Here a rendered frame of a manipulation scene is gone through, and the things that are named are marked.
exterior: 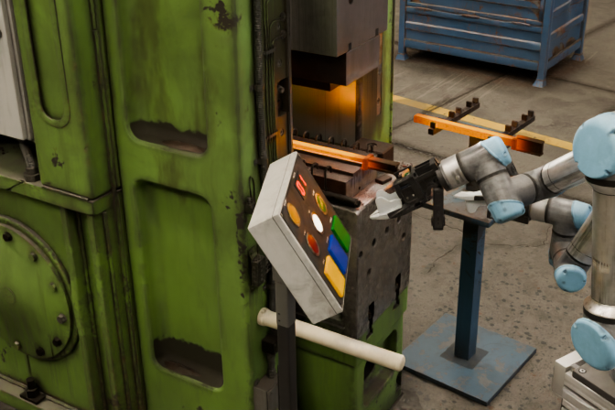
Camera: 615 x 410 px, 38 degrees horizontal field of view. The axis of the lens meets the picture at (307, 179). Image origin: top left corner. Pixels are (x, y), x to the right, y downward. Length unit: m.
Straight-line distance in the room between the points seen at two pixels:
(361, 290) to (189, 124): 0.72
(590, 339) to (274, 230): 0.69
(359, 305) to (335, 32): 0.84
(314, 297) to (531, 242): 2.43
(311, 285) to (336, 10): 0.74
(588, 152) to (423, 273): 2.30
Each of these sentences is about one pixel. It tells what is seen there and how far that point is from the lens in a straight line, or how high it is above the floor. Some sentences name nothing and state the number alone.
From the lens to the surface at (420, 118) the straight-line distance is 2.97.
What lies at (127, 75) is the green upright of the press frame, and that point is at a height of 1.30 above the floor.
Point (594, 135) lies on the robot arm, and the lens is 1.75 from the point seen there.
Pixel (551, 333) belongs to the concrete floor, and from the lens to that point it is 3.69.
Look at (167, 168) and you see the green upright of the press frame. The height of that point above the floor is 1.06.
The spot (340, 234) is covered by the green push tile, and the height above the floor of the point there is 1.02.
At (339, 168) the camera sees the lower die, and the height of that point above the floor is 0.99.
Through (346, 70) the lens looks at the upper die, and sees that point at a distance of 2.40.
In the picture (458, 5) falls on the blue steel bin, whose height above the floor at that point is 0.47.
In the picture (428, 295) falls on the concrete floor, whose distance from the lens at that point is 3.84.
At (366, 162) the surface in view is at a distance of 2.59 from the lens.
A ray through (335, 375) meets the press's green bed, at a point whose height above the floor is 0.30.
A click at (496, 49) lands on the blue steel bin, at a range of 6.45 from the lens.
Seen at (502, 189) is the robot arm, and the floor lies 1.18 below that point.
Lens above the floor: 2.08
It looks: 25 degrees down
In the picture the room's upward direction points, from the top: 1 degrees counter-clockwise
